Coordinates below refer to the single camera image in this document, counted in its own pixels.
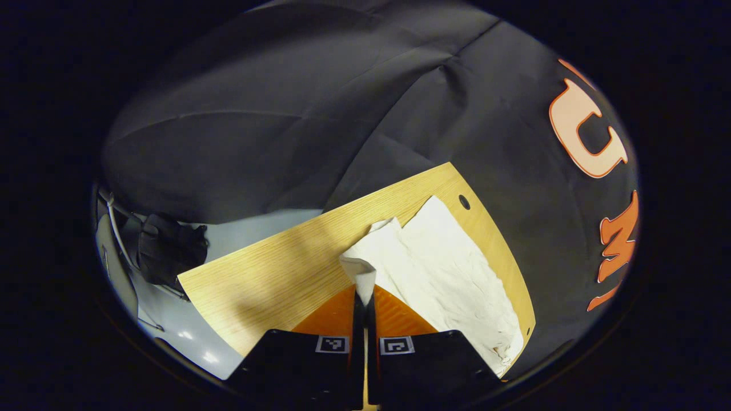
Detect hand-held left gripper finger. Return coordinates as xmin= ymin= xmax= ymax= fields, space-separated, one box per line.
xmin=226 ymin=284 xmax=367 ymax=410
xmin=365 ymin=284 xmax=504 ymax=409

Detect white jeans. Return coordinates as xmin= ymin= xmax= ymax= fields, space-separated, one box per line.
xmin=340 ymin=195 xmax=525 ymax=377

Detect dark cloth bundle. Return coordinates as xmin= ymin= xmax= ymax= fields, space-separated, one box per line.
xmin=137 ymin=213 xmax=210 ymax=286

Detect white cable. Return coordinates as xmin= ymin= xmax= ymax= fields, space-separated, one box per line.
xmin=97 ymin=188 xmax=189 ymax=301

